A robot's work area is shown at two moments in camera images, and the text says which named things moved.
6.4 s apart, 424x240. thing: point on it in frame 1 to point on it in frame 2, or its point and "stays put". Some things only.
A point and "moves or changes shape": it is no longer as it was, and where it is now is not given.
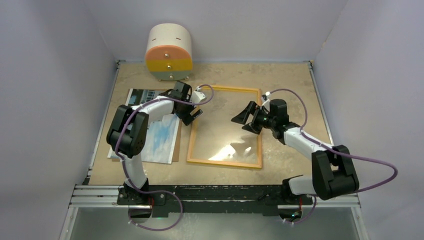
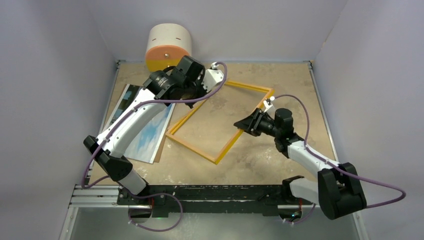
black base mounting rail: x=218 y=199 stays put
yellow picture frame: x=191 y=160 to x=190 y=111
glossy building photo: x=159 y=146 moves or changes shape
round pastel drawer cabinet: x=169 y=53 stays put
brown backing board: x=177 y=148 to x=158 y=157
